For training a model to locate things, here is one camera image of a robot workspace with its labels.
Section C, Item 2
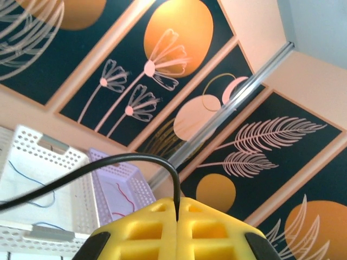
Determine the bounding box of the white basket with grey handles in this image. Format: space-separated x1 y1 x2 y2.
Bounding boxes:
0 123 101 257

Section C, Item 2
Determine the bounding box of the thin blue cable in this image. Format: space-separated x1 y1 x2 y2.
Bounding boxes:
34 221 67 232
7 159 56 209

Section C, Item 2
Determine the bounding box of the bundle of coloured wires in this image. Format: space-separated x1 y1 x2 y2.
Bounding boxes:
111 183 136 217

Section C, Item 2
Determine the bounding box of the aluminium corner post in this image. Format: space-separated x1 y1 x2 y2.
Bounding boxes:
149 40 296 190

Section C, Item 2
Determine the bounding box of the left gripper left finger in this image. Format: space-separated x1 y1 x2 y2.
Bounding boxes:
72 197 178 260

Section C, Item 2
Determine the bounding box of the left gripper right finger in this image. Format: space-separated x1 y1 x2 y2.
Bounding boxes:
176 197 282 260

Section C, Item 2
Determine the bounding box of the thin black cable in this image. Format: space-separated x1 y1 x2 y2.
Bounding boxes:
0 153 181 220

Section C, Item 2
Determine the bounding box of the purple perforated basket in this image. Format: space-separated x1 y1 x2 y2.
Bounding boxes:
88 147 158 227

